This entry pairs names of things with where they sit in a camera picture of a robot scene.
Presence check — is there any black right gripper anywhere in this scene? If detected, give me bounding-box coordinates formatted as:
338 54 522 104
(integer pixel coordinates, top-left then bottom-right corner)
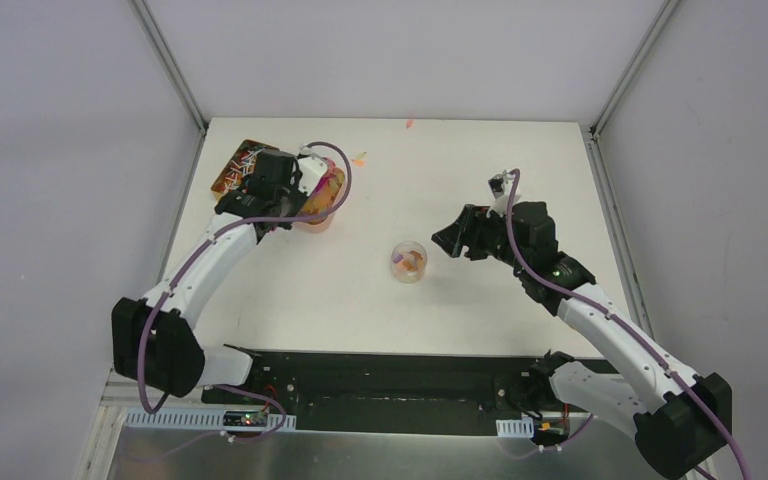
432 204 530 271

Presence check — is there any clear plastic jar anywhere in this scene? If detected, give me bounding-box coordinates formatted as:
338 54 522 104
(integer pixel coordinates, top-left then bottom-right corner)
390 241 428 284

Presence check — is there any magenta plastic scoop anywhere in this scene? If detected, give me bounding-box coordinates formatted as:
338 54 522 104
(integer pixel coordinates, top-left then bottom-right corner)
314 173 341 195

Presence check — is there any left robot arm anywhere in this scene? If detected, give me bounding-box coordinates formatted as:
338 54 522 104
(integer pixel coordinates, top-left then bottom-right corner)
111 149 329 405

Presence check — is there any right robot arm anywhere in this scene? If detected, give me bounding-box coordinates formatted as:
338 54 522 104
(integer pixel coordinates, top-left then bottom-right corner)
431 201 733 479

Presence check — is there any pink gummy candy box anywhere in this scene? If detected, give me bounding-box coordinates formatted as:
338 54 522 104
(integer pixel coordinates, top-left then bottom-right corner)
293 162 346 234

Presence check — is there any yellow lollipop box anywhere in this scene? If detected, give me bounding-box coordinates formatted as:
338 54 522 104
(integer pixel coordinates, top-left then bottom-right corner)
210 139 274 200

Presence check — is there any spilled orange green gummy candy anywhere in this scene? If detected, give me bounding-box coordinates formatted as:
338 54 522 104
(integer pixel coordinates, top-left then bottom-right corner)
351 152 367 166

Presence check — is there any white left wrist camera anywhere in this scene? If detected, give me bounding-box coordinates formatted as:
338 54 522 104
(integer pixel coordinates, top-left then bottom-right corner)
297 155 329 196

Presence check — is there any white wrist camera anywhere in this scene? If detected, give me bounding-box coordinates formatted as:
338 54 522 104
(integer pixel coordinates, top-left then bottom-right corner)
297 155 329 196
488 169 521 217

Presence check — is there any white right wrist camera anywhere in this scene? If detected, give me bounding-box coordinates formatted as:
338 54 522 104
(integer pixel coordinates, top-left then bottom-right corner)
488 169 521 217

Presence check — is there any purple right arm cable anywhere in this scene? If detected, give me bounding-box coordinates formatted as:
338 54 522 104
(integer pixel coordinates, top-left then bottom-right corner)
503 166 753 480

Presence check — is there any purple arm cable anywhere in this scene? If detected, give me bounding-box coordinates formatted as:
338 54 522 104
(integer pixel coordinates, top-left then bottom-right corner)
503 166 753 480
137 140 354 444

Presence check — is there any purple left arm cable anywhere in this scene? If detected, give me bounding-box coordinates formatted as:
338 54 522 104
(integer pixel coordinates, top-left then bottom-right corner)
137 140 354 444

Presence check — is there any right aluminium frame post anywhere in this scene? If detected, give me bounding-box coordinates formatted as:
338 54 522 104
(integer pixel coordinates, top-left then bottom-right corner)
589 0 684 141

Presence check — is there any aluminium frame post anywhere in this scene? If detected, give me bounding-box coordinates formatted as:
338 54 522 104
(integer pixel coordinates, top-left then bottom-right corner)
127 0 209 137
589 0 684 141

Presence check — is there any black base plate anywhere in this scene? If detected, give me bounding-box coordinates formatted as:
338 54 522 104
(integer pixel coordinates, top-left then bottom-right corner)
201 347 624 439

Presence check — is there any right white cable duct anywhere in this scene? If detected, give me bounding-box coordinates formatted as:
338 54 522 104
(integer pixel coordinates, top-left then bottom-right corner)
495 417 535 439

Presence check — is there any white cable duct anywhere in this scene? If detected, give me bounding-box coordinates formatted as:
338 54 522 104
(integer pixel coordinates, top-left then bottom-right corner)
123 407 297 433
495 417 535 439

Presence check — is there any left aluminium frame post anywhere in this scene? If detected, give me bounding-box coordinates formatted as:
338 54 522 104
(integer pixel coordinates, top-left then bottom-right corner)
127 0 209 137

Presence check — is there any left white cable duct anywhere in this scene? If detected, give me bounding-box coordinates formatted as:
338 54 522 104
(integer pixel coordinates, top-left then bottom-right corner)
123 407 297 433

